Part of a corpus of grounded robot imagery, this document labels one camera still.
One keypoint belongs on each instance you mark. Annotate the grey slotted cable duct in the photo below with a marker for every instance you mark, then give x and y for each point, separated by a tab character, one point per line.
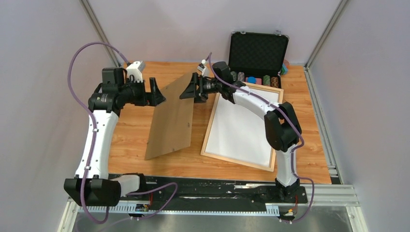
136	207

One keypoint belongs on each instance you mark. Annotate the blue dealer button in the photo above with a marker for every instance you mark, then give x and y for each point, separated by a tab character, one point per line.
252	80

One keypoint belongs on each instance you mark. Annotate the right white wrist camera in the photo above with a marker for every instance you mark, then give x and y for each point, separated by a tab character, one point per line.
202	68

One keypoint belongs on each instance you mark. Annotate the aluminium front rail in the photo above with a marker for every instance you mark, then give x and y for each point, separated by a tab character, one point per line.
157	189

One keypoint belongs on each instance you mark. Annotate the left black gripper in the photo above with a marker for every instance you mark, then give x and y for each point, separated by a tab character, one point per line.
155	97

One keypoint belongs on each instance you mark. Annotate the green chip stack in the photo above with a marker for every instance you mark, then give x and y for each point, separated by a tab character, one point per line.
266	80

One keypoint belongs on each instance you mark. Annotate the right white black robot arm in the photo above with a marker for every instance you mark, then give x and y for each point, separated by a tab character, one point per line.
282	129

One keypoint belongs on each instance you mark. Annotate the brown cardboard backing board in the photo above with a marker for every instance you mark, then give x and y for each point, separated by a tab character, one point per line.
172	120

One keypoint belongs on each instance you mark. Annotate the colourful objects behind case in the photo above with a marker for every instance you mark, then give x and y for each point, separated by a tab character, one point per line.
285	67

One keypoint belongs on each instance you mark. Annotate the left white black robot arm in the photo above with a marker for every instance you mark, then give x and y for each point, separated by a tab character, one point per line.
103	108

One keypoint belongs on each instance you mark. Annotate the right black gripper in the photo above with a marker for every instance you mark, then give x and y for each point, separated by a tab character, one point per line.
191	91

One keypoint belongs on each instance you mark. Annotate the red playing card deck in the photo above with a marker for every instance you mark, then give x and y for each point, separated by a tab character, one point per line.
259	80

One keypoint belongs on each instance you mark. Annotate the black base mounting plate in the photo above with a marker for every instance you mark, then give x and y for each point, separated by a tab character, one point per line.
196	193

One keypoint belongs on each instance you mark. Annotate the blue orange chip stack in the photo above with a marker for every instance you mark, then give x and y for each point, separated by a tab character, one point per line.
275	82

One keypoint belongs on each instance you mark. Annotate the grey purple chip stack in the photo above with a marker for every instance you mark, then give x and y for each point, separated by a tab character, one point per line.
238	76

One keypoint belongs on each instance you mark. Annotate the light wooden picture frame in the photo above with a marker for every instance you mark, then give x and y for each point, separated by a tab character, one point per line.
208	134

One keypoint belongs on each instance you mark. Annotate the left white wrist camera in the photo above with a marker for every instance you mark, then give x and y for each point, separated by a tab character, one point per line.
134	71

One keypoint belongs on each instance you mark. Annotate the black poker chip case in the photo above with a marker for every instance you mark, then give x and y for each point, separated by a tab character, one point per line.
258	54

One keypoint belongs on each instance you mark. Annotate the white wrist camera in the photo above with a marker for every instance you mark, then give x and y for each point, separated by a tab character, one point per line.
202	68
134	71

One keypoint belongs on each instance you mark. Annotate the colourful balloon photo print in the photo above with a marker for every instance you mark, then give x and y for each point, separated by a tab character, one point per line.
240	128

